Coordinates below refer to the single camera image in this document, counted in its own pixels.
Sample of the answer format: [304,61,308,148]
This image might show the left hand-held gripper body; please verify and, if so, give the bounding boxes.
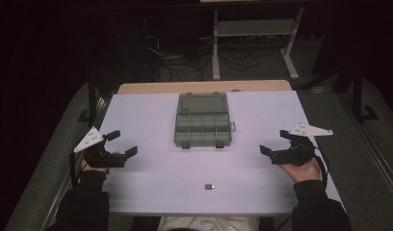
[73,126,127,168]

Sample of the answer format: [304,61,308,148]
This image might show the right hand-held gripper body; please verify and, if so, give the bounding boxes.
[270,122,334,167]

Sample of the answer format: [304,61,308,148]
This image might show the person's left hand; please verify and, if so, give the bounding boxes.
[80,150,120,176]

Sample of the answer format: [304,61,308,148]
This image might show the person's right hand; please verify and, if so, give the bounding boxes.
[278,156,323,185]

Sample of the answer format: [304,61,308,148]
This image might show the black metal stand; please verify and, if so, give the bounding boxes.
[76,75,104,128]
[351,63,380,125]

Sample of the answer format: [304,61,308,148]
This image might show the grey plastic organizer box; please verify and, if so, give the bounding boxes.
[172,91,237,150]

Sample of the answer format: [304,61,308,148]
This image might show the wooden table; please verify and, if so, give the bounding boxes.
[117,79,294,95]

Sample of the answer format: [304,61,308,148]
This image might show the person's white shirt torso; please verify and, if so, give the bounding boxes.
[157,216,260,231]

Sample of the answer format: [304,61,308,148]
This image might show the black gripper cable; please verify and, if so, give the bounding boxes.
[313,145,330,191]
[68,151,83,191]

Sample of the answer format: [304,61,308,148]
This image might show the tangled floor cables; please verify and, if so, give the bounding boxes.
[142,32,274,83]

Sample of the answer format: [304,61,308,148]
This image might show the white metal desk frame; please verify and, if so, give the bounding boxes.
[211,6,305,82]

